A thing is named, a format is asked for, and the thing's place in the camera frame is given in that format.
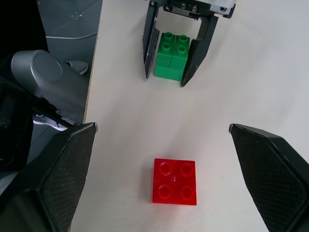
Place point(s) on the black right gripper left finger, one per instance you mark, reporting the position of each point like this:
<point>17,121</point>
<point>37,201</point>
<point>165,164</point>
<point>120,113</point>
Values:
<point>53,183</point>

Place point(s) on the black and white sneaker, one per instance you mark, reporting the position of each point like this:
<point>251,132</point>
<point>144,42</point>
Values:
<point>47,120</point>

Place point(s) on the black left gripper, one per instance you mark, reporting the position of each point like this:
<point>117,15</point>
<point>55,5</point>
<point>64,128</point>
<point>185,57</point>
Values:
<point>183,6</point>

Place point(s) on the red toy brick cube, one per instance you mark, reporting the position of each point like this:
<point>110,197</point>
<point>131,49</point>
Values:
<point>175,181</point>

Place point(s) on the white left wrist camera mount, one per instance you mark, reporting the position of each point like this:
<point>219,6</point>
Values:
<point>222,3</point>

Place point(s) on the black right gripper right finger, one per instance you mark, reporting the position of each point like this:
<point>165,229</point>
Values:
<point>272,183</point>

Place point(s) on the green toy brick cube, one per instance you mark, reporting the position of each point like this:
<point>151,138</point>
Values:
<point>170,65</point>

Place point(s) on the silver robot body part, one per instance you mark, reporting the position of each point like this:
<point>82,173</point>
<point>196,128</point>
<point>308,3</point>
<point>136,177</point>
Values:
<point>50,77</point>

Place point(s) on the grey sneaker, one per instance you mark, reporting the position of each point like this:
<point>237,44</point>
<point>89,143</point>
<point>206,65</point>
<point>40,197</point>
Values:
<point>78,65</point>

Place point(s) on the black robot body part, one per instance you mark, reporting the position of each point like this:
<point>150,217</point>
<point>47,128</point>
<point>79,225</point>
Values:
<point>12,125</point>

